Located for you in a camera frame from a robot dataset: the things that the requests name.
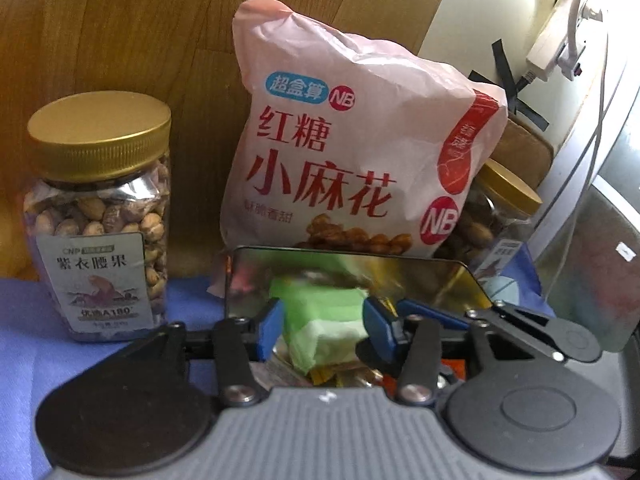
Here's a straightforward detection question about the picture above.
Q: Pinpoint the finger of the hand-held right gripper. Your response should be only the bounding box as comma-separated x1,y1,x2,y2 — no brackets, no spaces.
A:
397,298,604,364

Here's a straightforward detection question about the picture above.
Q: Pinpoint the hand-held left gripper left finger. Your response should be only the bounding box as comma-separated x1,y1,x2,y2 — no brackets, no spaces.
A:
117,297,285,407

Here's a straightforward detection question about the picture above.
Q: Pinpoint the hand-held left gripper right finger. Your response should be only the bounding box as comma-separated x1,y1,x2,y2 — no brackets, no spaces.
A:
362,295,510,407

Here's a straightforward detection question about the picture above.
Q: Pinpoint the light green snack packet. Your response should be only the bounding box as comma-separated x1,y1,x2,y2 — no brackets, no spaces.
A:
270,280,369,377

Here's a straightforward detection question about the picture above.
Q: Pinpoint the pecan jar with gold lid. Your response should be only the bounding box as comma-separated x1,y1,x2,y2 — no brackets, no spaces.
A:
439,158,544,282

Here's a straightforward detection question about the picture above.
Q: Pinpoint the pink snack bag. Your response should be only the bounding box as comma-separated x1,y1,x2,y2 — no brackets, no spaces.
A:
206,0,510,302

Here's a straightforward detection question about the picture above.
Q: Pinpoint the cashew jar with gold lid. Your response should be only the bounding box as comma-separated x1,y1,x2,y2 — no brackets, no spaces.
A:
23,92,173,344

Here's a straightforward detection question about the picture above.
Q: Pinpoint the black tape cross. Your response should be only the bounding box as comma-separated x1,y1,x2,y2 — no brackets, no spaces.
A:
469,37,551,132

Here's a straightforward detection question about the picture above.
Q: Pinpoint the blue printed cloth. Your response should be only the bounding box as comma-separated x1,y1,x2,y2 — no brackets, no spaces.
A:
0,244,557,480

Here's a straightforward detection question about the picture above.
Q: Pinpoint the white plug adapter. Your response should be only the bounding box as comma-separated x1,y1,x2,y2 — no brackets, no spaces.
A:
556,0,601,81

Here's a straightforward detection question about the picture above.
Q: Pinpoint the white power strip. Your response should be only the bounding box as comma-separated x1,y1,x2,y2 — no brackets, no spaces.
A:
524,5,583,84

